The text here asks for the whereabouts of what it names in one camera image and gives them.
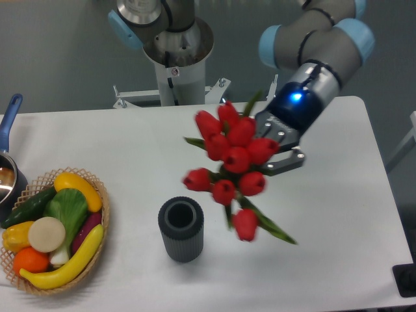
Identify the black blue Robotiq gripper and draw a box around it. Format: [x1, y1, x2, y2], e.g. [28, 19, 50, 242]
[255, 82, 324, 176]

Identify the red tulip bouquet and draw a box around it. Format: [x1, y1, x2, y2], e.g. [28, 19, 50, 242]
[182, 94, 296, 244]

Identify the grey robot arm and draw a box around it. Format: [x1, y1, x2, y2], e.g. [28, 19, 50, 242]
[108, 1, 375, 176]

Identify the dark grey ribbed vase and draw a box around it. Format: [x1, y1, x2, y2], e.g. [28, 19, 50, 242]
[158, 196, 204, 263]

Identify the black device at edge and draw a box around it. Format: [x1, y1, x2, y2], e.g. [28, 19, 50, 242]
[392, 263, 415, 298]

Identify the purple sweet potato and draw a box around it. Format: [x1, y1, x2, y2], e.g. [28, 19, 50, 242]
[71, 212, 101, 255]

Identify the green leafy vegetable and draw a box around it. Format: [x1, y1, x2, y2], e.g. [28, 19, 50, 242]
[43, 188, 88, 268]

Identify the woven wicker basket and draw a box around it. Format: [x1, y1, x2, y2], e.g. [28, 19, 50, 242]
[1, 168, 109, 295]

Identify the beige round disc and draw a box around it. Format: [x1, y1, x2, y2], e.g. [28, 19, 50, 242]
[28, 216, 66, 253]

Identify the yellow banana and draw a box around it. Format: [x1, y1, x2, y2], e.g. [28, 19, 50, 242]
[19, 224, 104, 290]

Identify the green cucumber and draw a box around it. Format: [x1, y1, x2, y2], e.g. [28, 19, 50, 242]
[1, 187, 57, 229]

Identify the orange fruit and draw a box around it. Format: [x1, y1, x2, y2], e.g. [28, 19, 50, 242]
[13, 247, 49, 277]

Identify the yellow bell pepper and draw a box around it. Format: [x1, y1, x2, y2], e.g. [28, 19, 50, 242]
[2, 221, 34, 254]

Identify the white metal base frame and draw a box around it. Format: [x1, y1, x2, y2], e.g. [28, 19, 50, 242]
[113, 74, 279, 109]

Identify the white frame at right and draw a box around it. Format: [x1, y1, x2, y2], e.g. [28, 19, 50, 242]
[385, 111, 415, 174]

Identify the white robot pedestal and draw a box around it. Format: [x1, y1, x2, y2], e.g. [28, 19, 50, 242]
[144, 18, 214, 107]

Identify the blue handled saucepan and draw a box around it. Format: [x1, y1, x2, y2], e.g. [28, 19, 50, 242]
[1, 94, 27, 222]

